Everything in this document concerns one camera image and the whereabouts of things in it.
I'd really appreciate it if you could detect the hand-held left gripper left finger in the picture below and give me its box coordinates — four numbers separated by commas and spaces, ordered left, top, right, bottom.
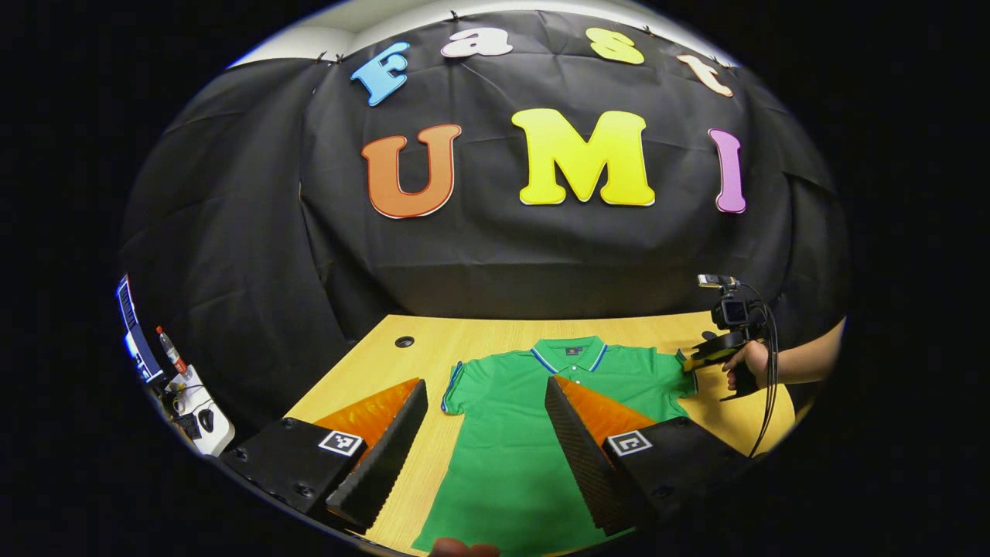
220, 378, 428, 535

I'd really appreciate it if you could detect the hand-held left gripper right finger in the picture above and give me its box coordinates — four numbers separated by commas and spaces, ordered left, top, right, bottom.
544, 375, 755, 536

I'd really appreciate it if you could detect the green T-shirt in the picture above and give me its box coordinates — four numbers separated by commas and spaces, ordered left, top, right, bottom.
410, 335, 699, 556

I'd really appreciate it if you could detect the white side table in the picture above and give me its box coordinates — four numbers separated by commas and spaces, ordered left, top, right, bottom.
159, 365, 237, 457

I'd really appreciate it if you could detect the clear bottle red label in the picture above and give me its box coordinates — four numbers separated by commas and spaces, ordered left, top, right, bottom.
156, 326, 189, 378

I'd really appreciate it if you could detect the computer monitor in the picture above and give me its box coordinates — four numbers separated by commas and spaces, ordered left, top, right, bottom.
116, 275, 165, 385

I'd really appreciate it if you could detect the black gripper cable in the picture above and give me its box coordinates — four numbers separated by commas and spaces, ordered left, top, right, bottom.
741, 298, 780, 459

